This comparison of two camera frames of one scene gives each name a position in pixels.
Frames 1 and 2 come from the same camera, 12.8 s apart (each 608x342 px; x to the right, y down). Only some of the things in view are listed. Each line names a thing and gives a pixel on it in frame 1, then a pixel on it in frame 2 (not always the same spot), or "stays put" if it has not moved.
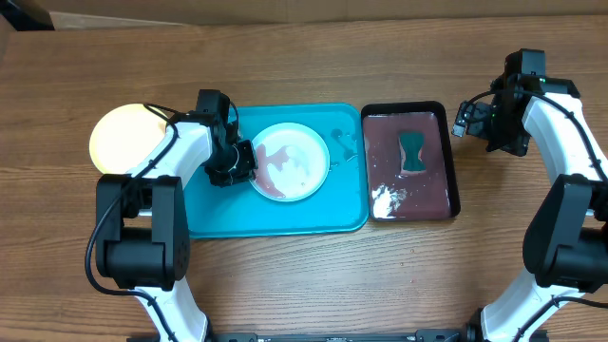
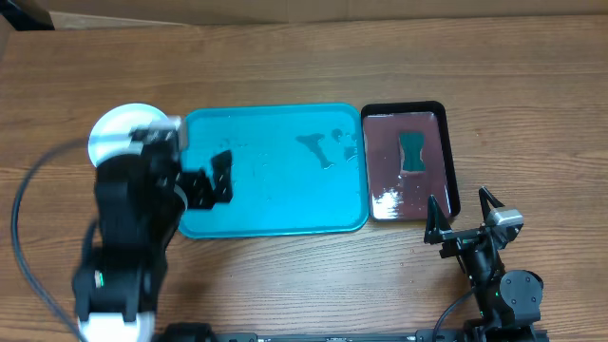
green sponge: (412, 142) stays put
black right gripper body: (502, 130) → (480, 264)
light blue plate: (293, 161) → (110, 136)
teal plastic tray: (339, 209) stays put
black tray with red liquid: (398, 195) stays put
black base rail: (432, 335) stays put
